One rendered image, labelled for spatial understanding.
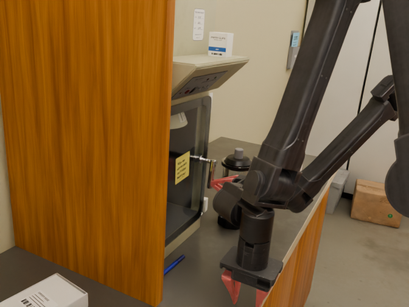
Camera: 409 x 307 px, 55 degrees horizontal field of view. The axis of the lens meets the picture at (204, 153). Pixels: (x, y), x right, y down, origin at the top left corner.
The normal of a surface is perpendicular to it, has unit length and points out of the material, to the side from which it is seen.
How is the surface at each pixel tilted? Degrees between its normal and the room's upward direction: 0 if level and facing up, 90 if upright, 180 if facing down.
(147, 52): 90
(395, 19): 75
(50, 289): 0
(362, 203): 91
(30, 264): 0
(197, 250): 0
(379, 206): 90
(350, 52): 90
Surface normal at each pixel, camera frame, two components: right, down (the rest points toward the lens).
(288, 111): -0.76, -0.14
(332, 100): -0.45, 0.26
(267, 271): 0.07, -0.94
